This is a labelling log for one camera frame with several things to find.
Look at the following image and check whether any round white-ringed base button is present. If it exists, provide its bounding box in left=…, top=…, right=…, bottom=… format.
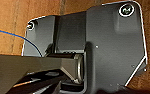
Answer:
left=118, top=3, right=135, bottom=18

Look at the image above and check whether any thin blue cable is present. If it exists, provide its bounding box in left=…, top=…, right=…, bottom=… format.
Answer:
left=0, top=28, right=45, bottom=57

